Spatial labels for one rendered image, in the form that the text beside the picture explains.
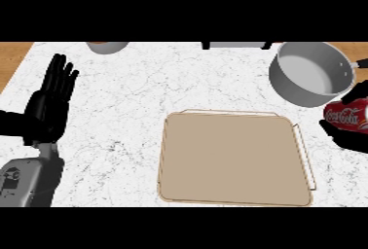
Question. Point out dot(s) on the beige tray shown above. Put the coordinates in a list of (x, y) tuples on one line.
[(236, 160)]

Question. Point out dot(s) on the grey metal pot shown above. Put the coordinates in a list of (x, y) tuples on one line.
[(310, 74)]

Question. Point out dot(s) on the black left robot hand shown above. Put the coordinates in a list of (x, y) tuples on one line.
[(46, 103)]

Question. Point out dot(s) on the grey round bowl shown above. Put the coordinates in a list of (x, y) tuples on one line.
[(107, 47)]

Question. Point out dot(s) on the grey appliance with black legs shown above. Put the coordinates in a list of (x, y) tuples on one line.
[(237, 45)]

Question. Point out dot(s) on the red soda can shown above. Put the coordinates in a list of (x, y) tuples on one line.
[(349, 116)]

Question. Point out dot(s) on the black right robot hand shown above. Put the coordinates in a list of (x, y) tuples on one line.
[(352, 141)]

